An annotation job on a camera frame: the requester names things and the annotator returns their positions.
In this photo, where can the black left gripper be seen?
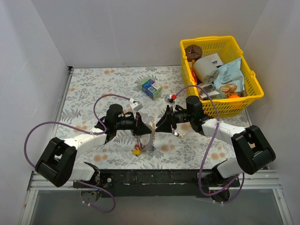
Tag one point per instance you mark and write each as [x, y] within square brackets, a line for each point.
[137, 124]

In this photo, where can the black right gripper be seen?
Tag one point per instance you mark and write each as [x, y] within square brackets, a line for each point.
[172, 118]

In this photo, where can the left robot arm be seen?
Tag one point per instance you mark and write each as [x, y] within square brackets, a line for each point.
[57, 162]

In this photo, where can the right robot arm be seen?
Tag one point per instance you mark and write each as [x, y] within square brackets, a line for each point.
[252, 150]

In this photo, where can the black key tag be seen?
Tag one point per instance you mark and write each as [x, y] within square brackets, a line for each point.
[175, 133]

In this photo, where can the floral tablecloth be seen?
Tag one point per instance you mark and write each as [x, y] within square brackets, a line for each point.
[92, 90]

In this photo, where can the green sponge pack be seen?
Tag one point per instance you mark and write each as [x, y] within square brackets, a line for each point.
[151, 88]

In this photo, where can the orange snack box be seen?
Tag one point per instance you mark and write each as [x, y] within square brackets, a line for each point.
[193, 76]

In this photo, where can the clear plastic bag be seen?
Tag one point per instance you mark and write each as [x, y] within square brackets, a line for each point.
[210, 89]

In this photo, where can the grey wrapped paper roll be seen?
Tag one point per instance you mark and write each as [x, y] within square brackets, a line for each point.
[205, 70]

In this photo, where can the orange ball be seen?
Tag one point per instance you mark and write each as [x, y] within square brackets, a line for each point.
[234, 96]

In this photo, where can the brown paper cup stack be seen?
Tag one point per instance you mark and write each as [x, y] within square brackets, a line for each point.
[193, 52]

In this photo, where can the cassava chips bag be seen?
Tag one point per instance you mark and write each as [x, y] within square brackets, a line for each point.
[230, 80]

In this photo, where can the white blue box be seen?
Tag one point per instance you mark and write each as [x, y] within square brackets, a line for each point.
[215, 60]

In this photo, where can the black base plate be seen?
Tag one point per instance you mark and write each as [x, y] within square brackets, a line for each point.
[142, 182]

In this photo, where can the aluminium rail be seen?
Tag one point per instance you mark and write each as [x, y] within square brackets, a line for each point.
[156, 197]

